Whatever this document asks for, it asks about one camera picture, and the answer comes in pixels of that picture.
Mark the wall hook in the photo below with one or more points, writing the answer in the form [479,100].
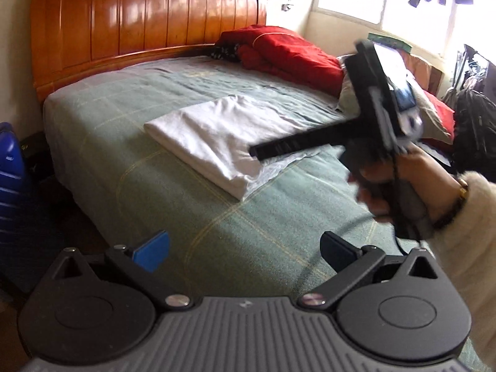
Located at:
[287,7]

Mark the white t-shirt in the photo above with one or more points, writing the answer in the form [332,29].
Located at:
[217,139]

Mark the grey-green pillow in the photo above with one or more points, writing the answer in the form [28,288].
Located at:
[430,116]

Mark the green board on windowsill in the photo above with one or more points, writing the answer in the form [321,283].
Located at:
[387,42]

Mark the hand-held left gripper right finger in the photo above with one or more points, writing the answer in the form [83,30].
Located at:
[337,250]

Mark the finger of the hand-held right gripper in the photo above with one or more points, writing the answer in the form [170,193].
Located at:
[294,143]

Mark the black patterned cloth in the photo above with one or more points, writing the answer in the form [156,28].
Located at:
[224,52]

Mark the cardboard box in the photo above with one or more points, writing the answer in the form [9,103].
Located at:
[424,73]

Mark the wooden headboard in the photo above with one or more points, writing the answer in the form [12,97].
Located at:
[135,19]

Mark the red cushion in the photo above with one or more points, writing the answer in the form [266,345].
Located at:
[441,116]

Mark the red folded blanket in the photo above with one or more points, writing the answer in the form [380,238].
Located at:
[286,54]

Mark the green checked bed blanket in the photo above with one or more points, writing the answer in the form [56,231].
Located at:
[232,232]

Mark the person's right hand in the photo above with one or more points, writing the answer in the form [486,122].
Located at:
[426,178]

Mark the black backpack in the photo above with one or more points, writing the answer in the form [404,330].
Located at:
[476,131]

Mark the blue suitcase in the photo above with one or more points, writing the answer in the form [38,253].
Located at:
[11,201]

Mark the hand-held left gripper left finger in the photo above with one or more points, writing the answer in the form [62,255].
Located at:
[151,250]

